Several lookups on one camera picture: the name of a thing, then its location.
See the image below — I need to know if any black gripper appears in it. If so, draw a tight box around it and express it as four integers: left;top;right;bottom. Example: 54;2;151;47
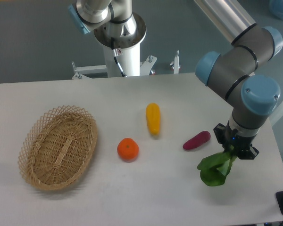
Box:
213;123;259;160

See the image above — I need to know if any green bok choy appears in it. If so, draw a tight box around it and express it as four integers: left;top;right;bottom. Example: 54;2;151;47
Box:
197;145;237;186

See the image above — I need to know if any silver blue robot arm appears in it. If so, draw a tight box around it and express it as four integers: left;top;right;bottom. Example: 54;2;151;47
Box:
68;0;283;160

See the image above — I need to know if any purple sweet potato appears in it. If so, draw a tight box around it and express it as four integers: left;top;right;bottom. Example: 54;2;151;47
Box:
183;131;211;151

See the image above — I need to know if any yellow corn cob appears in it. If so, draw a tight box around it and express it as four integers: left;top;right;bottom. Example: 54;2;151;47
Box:
146;103;161;136

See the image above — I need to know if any orange tangerine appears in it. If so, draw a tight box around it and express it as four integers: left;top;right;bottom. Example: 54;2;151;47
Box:
117;137;139;162

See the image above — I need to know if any blue plastic bag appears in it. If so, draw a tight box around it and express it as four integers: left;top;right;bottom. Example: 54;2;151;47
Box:
269;0;283;20

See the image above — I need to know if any woven wicker basket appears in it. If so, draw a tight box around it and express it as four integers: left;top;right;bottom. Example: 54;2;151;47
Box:
18;105;98;191

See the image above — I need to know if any white metal base frame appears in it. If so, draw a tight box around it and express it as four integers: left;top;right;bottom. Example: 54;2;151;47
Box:
71;50;181;80

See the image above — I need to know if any black cable on pedestal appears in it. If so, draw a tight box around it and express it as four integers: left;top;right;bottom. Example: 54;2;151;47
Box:
110;37;127;78

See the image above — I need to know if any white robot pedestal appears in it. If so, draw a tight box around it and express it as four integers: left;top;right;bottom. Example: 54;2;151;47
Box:
94;13;146;75

